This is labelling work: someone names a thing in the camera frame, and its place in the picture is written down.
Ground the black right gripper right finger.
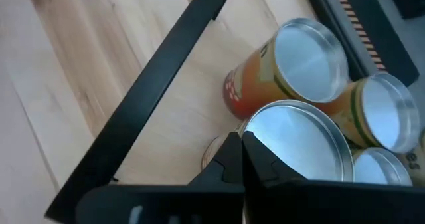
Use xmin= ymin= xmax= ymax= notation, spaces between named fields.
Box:
xmin=242 ymin=130 xmax=301 ymax=185

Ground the black aluminium table frame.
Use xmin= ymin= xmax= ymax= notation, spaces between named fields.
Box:
xmin=300 ymin=0 xmax=369 ymax=84

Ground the black hazard-striped floor mat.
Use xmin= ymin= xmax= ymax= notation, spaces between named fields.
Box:
xmin=331 ymin=0 xmax=421 ymax=88

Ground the orange label tin can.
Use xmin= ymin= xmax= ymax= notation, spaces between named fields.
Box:
xmin=315 ymin=71 xmax=422 ymax=154
xmin=222 ymin=17 xmax=349 ymax=121

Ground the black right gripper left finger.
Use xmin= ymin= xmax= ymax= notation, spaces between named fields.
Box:
xmin=189 ymin=133 xmax=246 ymax=185

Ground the pale yellow label tin can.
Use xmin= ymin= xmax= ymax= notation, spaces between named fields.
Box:
xmin=396 ymin=129 xmax=425 ymax=188

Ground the green beans label tin can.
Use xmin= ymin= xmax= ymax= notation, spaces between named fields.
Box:
xmin=351 ymin=146 xmax=414 ymax=187

